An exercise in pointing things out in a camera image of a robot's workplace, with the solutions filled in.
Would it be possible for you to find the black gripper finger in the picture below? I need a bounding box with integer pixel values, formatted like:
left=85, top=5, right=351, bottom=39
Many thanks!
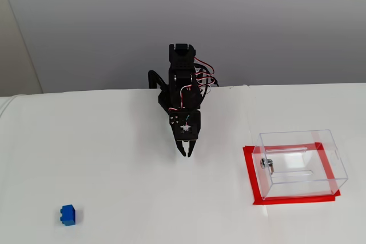
left=186, top=139, right=199, bottom=158
left=169, top=113, right=187, bottom=157

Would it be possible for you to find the red tape rectangle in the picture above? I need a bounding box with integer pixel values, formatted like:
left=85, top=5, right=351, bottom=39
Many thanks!
left=242, top=142, right=341, bottom=206

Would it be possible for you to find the silver cam lock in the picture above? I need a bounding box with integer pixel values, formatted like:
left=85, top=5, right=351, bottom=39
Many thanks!
left=259, top=158, right=280, bottom=175

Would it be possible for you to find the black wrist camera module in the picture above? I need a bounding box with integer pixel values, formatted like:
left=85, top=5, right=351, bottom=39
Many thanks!
left=176, top=111, right=201, bottom=143

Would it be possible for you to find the blue lego brick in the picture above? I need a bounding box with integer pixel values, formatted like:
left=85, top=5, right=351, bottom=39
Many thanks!
left=59, top=204, right=78, bottom=227

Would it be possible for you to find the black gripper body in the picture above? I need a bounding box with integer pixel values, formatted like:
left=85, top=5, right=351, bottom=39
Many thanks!
left=168, top=107, right=202, bottom=115

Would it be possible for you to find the transparent acrylic box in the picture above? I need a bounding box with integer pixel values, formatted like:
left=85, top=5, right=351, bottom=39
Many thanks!
left=251, top=129, right=349, bottom=201

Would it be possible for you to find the black camera cable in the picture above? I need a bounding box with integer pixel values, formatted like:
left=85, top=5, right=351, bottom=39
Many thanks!
left=197, top=65, right=220, bottom=88

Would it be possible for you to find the red white gripper servo cable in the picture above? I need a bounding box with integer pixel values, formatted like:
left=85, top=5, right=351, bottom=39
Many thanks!
left=168, top=83, right=193, bottom=112

